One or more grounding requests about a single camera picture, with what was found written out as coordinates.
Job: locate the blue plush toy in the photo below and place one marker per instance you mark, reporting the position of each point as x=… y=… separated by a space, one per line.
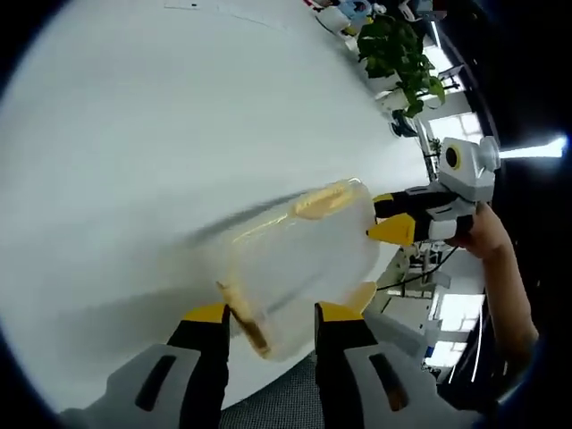
x=355 y=10

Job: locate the grey mesh office chair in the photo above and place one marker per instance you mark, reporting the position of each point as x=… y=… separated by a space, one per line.
x=272 y=397

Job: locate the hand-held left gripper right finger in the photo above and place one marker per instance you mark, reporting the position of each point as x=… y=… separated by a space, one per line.
x=380 y=384

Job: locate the green potted plant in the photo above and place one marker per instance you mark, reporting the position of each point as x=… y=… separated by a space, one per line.
x=393 y=49

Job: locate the long ceiling light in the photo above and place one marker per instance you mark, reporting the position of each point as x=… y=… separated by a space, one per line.
x=532 y=149

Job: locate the person's right hand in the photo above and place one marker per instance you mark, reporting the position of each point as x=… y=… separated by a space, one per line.
x=487 y=232

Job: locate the white plush toy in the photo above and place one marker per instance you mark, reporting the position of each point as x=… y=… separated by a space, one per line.
x=333 y=20

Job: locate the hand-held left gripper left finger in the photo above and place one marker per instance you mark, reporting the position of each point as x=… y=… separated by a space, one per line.
x=147 y=384

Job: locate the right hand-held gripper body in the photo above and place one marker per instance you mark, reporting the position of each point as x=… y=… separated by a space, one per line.
x=473 y=179

